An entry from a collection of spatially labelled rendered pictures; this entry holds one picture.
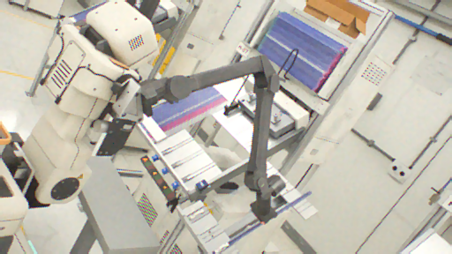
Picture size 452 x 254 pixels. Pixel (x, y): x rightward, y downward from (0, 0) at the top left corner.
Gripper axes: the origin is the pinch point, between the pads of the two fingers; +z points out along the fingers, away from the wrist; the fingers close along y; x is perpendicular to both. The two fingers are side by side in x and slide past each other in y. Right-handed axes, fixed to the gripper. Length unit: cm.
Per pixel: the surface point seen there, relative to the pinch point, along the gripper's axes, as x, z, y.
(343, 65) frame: -76, -23, 35
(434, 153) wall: -174, 92, 16
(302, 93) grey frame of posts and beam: -62, -4, 48
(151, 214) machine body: 28, 72, 80
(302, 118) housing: -54, 2, 38
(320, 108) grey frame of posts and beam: -62, -4, 34
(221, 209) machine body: -1, 39, 38
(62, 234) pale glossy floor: 77, 52, 85
